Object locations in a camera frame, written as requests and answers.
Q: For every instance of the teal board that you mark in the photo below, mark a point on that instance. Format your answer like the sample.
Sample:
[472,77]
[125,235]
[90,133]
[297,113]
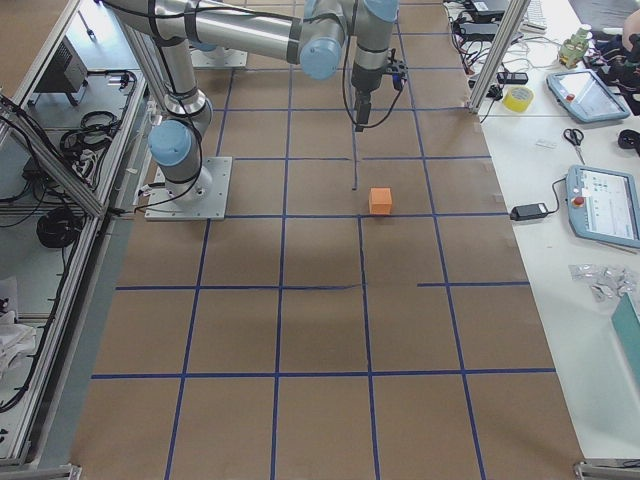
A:
[625,321]

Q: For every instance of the teach pendant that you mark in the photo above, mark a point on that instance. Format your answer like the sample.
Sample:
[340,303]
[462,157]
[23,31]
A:
[586,97]
[603,205]

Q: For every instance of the near teach pendant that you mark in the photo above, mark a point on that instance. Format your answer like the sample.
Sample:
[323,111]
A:
[603,205]

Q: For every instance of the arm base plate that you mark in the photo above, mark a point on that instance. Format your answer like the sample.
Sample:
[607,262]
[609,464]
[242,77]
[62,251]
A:
[207,199]

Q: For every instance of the black power adapter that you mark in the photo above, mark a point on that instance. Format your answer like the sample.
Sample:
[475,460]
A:
[528,212]

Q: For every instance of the bag of screws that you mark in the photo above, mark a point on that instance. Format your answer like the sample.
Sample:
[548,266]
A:
[606,282]

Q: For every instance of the aluminium frame post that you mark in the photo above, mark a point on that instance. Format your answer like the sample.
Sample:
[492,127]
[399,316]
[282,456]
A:
[509,25]

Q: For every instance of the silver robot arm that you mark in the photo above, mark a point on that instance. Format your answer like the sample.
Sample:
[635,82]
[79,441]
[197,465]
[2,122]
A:
[317,42]

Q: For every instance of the black handled scissors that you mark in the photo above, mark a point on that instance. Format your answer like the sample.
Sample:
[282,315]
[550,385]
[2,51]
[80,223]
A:
[575,137]

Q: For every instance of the yellow tape roll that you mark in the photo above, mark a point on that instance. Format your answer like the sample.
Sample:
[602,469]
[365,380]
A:
[518,99]

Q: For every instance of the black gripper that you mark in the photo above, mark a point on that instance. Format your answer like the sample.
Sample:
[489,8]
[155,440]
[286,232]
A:
[363,81]

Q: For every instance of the far teach pendant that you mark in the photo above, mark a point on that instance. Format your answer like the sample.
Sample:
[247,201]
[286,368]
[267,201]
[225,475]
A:
[586,97]

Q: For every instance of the orange foam block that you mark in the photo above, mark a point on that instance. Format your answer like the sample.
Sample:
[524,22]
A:
[380,201]

